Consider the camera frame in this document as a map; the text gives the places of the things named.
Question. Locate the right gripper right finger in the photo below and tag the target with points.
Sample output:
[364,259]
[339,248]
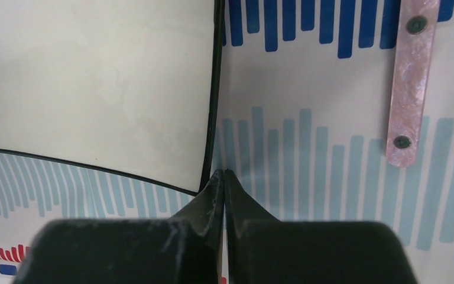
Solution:
[263,249]

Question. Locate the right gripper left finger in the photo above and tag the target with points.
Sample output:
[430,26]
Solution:
[185,248]

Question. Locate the patterned cloth napkin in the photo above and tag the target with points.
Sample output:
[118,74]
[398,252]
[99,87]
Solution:
[301,119]

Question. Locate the white square plate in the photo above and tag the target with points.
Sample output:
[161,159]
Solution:
[128,87]

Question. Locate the silver spoon pink handle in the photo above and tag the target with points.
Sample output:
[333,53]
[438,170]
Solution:
[413,52]

